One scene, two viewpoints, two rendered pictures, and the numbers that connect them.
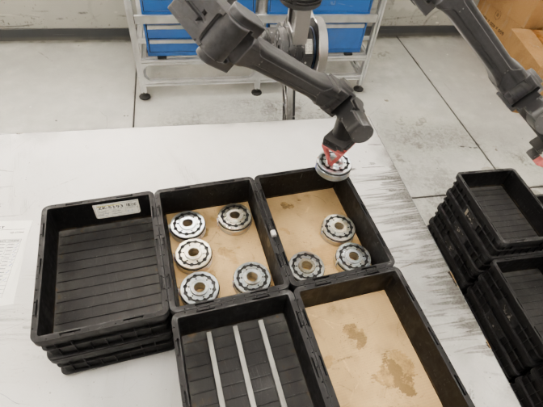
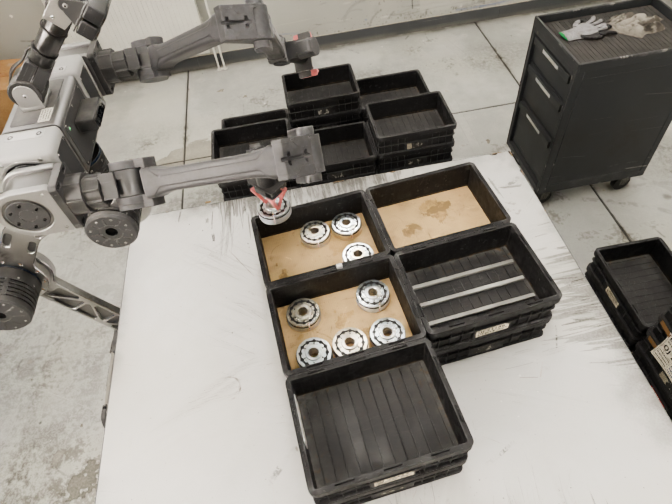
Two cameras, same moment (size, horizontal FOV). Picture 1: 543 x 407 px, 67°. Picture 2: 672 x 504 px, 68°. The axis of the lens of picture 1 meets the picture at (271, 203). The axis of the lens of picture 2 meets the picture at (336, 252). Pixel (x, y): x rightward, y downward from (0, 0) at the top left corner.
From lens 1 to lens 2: 1.03 m
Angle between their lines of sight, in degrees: 47
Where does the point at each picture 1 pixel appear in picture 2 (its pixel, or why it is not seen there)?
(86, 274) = (376, 448)
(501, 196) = (232, 150)
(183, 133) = (124, 415)
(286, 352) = (431, 272)
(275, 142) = (160, 306)
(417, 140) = not seen: hidden behind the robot
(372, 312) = (391, 218)
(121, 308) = (409, 403)
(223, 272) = (363, 321)
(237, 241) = (328, 312)
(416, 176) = not seen: hidden behind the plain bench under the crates
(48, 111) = not seen: outside the picture
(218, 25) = (315, 146)
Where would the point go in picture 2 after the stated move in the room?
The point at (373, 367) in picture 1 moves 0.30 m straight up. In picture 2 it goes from (434, 221) to (441, 154)
